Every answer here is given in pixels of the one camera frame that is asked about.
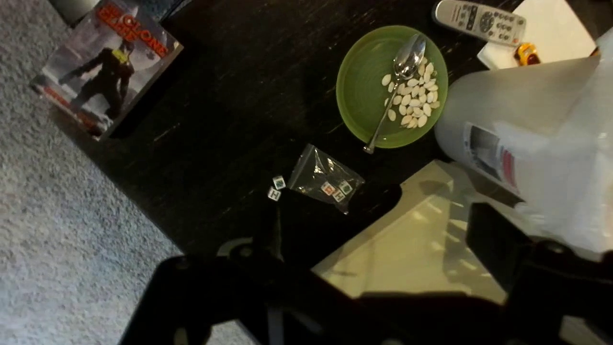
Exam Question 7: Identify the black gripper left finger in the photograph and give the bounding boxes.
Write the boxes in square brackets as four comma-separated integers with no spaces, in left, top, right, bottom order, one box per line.
[119,208,315,345]

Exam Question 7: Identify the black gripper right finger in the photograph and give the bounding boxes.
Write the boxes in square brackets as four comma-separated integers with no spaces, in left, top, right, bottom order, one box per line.
[468,200,613,345]

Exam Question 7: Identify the pile of white seeds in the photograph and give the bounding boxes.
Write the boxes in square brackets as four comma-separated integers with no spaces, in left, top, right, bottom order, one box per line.
[380,59,443,130]

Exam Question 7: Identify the yellow green round plate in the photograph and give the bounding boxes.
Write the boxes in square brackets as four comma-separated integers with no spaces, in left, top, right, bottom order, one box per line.
[334,22,451,151]

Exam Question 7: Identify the silver metal spoon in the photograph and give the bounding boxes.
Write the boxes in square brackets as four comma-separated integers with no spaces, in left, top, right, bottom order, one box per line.
[363,32,430,154]

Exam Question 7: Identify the white lattice wooden shelf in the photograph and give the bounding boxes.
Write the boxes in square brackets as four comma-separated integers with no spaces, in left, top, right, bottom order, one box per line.
[311,158,514,304]

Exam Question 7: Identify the translucent white plastic jug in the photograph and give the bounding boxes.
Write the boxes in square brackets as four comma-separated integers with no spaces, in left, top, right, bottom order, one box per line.
[434,26,613,256]

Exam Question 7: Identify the clear plastic zip bag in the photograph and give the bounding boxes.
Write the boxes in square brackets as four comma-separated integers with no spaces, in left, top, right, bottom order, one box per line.
[288,141,368,216]

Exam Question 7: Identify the DVD case with dark figure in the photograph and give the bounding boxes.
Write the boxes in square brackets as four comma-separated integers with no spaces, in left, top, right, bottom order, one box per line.
[29,0,186,141]

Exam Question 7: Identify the small orange yellow object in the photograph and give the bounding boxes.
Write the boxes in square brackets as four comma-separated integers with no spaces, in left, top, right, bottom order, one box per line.
[514,39,545,66]

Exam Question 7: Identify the white paper sheet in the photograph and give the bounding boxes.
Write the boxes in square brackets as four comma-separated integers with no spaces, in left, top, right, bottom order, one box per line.
[478,0,600,70]

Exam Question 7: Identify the grey white remote control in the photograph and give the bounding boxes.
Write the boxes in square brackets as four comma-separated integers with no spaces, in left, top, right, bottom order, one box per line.
[434,0,529,45]

